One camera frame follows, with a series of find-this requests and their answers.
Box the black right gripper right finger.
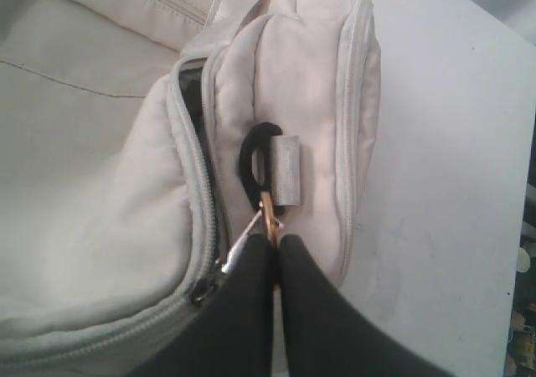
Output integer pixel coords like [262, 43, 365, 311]
[278, 235, 431, 376]

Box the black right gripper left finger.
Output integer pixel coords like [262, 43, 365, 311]
[129, 235, 275, 377]

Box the cream fabric duffel bag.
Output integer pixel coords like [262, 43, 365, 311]
[1, 0, 380, 376]

